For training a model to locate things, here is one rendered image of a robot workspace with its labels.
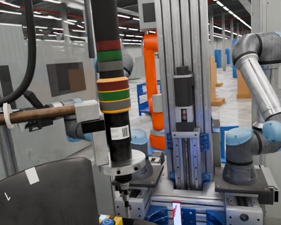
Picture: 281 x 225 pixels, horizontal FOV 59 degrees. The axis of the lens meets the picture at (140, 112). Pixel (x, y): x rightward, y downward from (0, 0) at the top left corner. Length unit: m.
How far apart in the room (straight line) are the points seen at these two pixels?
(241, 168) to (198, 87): 0.43
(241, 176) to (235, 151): 0.11
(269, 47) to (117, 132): 0.91
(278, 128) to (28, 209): 0.75
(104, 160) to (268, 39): 0.94
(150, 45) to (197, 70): 3.19
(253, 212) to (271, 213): 1.39
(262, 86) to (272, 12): 1.20
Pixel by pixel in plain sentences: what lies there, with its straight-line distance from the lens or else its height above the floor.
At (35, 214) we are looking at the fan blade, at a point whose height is 1.37.
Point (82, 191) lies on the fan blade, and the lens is 0.50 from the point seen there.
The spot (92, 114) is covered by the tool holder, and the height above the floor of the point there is 1.55.
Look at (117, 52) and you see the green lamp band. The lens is 0.33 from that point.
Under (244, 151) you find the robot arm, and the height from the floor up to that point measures 1.19.
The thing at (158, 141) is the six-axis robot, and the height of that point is 0.20.
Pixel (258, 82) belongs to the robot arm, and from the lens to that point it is 1.01.
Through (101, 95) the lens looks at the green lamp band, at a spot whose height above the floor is 1.57.
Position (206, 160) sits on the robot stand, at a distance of 1.41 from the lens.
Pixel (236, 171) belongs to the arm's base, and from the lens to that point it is 1.20.
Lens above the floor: 1.61
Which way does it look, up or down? 11 degrees down
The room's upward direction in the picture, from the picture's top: 5 degrees counter-clockwise
